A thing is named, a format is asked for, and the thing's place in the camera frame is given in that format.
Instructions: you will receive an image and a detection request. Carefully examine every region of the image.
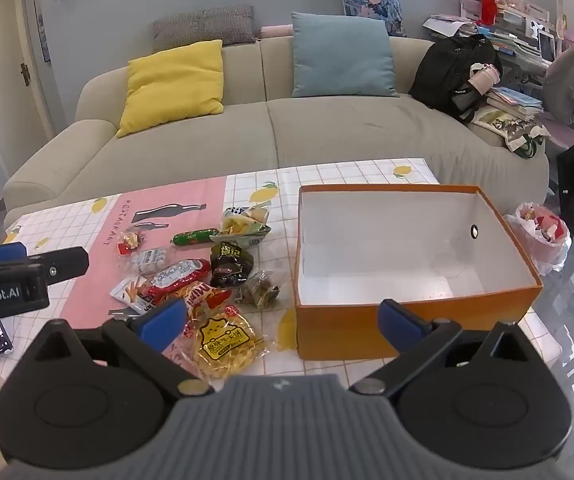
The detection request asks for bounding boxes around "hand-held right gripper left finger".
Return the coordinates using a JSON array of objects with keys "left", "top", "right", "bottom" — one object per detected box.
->
[{"left": 14, "top": 297, "right": 215, "bottom": 399}]

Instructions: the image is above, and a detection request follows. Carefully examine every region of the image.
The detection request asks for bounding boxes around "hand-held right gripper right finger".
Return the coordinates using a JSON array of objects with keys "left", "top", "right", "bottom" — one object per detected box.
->
[{"left": 349, "top": 298, "right": 552, "bottom": 397}]

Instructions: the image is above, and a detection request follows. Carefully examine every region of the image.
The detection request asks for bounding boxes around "white biscuit stick packet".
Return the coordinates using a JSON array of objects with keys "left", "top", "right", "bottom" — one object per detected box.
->
[{"left": 108, "top": 276, "right": 160, "bottom": 316}]

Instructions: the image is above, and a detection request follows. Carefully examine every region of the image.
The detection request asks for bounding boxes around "red sausage packet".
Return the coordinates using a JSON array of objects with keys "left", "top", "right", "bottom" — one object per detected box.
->
[{"left": 142, "top": 258, "right": 213, "bottom": 306}]

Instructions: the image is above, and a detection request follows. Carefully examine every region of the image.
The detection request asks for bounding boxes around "orange red snack packet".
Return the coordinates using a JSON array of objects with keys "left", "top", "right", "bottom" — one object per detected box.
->
[{"left": 159, "top": 280, "right": 235, "bottom": 326}]

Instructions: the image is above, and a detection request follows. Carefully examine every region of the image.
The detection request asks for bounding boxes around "orange cardboard box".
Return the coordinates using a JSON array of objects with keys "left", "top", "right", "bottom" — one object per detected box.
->
[{"left": 293, "top": 184, "right": 544, "bottom": 361}]

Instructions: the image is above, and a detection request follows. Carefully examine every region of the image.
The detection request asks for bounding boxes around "white candy balls packet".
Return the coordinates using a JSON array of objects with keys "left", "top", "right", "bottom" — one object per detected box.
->
[{"left": 130, "top": 247, "right": 170, "bottom": 276}]

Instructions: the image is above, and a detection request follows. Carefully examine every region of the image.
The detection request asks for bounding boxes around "small red candy packet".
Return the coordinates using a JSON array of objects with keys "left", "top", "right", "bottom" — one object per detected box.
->
[{"left": 117, "top": 230, "right": 147, "bottom": 257}]

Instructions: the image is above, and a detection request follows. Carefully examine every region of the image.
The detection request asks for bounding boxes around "yellow snack packet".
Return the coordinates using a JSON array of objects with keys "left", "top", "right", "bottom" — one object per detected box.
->
[{"left": 187, "top": 305, "right": 268, "bottom": 381}]

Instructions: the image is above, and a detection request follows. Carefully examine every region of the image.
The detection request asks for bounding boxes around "black snack packet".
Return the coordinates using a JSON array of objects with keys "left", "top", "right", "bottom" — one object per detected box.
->
[{"left": 209, "top": 241, "right": 255, "bottom": 288}]

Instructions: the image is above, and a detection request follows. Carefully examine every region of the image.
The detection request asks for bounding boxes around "green sausage stick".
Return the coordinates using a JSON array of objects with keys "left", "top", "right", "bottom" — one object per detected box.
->
[{"left": 173, "top": 228, "right": 220, "bottom": 248}]

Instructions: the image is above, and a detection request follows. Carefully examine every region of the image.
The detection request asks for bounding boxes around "clear packet of dark snack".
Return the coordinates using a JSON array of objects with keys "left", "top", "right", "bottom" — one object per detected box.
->
[{"left": 241, "top": 270, "right": 283, "bottom": 308}]

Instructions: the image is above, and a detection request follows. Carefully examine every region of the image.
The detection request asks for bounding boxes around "green chips bag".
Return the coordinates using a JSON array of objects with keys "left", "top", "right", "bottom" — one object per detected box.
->
[{"left": 219, "top": 201, "right": 273, "bottom": 248}]

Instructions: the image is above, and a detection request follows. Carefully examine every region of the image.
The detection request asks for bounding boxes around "plastic trash bag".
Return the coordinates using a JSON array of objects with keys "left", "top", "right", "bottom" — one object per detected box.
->
[{"left": 504, "top": 201, "right": 572, "bottom": 276}]

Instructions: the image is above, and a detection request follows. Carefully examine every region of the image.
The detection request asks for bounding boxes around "beige sofa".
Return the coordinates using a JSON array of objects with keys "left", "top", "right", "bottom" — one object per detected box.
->
[{"left": 2, "top": 35, "right": 550, "bottom": 231}]

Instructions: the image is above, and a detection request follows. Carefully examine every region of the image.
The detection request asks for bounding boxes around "yellow pillow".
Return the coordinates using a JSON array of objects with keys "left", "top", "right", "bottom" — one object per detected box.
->
[{"left": 116, "top": 39, "right": 225, "bottom": 138}]

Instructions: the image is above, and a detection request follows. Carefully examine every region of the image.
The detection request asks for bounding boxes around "printed tote bag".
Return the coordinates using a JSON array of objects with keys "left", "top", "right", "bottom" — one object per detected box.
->
[{"left": 469, "top": 110, "right": 550, "bottom": 158}]

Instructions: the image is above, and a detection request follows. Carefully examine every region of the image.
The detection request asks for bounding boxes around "stack of books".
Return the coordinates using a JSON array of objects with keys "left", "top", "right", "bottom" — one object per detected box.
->
[{"left": 484, "top": 86, "right": 545, "bottom": 121}]

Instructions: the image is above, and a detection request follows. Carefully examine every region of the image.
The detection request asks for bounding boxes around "black backpack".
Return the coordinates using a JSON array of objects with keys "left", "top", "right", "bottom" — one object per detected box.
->
[{"left": 408, "top": 35, "right": 504, "bottom": 123}]

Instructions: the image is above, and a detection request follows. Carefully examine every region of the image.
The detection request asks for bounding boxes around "pink bottle pouch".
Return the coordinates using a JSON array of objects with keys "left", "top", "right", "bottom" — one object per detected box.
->
[{"left": 468, "top": 62, "right": 502, "bottom": 96}]

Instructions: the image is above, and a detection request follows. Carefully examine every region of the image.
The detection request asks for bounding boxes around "blue pillow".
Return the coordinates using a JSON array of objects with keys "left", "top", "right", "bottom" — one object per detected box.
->
[{"left": 290, "top": 11, "right": 400, "bottom": 99}]

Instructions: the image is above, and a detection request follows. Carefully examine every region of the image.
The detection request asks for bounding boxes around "grey checked pillow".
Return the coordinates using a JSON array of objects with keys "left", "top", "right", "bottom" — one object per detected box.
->
[{"left": 153, "top": 5, "right": 257, "bottom": 55}]

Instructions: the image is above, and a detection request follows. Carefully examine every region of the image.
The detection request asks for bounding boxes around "grey desk chair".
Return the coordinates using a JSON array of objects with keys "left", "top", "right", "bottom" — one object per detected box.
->
[{"left": 539, "top": 45, "right": 574, "bottom": 151}]

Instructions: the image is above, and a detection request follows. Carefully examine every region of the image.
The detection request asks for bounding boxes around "pile of papers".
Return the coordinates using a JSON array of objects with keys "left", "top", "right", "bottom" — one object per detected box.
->
[{"left": 423, "top": 12, "right": 474, "bottom": 41}]

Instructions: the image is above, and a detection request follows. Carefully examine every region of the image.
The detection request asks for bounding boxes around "pink pillow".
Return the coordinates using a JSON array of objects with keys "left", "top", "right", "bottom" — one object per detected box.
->
[{"left": 259, "top": 24, "right": 295, "bottom": 40}]

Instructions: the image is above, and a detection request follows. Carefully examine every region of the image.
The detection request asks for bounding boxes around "white tablet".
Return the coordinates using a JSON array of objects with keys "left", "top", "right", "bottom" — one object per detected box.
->
[{"left": 537, "top": 30, "right": 558, "bottom": 63}]

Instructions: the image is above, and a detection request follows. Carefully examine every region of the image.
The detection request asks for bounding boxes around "figure print pillow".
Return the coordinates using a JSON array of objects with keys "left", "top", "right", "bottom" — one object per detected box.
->
[{"left": 337, "top": 0, "right": 408, "bottom": 38}]

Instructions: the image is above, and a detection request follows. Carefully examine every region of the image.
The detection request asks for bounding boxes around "white desk shelf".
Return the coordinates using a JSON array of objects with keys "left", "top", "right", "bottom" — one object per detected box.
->
[{"left": 459, "top": 0, "right": 552, "bottom": 28}]

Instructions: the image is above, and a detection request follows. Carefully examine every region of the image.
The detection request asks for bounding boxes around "wall poster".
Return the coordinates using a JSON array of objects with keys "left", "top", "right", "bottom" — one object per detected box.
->
[{"left": 31, "top": 0, "right": 50, "bottom": 63}]

